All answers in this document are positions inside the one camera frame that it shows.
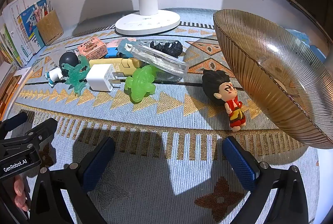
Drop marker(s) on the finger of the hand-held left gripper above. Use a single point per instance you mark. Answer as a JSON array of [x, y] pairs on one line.
[[14, 121], [43, 127]]

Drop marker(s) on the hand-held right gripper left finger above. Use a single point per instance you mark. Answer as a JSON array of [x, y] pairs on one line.
[[96, 164]]

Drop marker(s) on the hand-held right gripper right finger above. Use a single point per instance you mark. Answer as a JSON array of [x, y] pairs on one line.
[[240, 166]]

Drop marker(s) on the teal translucent toy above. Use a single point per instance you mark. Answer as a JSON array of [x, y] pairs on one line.
[[75, 78]]

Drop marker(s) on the red black-haired figurine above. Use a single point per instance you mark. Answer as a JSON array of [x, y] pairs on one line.
[[234, 107]]

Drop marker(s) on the black-headed white figurine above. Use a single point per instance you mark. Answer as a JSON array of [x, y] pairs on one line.
[[68, 59]]

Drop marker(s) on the white charger plug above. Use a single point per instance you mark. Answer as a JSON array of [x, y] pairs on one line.
[[100, 78]]

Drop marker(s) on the green translucent lizard toy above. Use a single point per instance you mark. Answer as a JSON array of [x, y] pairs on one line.
[[139, 83]]

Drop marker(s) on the pink eraser box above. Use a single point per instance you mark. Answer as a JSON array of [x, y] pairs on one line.
[[92, 48]]

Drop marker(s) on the blue lighter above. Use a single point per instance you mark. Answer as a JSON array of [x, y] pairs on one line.
[[111, 51]]

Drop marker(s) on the yellow lighter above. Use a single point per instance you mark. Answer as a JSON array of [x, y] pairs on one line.
[[127, 64]]

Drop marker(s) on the amber ribbed glass bowl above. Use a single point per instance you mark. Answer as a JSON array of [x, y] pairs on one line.
[[260, 57]]

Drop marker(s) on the light blue translucent toy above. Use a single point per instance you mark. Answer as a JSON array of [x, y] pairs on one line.
[[124, 46]]

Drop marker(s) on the clear plastic case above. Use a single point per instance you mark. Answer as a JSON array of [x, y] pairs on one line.
[[161, 62]]

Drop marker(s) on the black animal toy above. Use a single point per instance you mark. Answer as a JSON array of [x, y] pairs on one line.
[[169, 48]]

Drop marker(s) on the person's left hand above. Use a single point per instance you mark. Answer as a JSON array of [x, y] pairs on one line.
[[20, 192]]

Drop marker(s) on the patterned blue table mat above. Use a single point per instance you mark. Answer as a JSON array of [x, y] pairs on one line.
[[156, 117]]

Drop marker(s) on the row of upright books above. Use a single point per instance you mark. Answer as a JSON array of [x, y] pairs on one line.
[[23, 26]]

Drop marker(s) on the wooden pen holder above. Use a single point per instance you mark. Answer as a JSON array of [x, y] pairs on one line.
[[49, 28]]

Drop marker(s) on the bunch of pens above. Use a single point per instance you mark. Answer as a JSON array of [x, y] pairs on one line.
[[47, 9]]

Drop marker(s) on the blue packet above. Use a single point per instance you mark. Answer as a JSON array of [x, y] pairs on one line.
[[303, 38]]

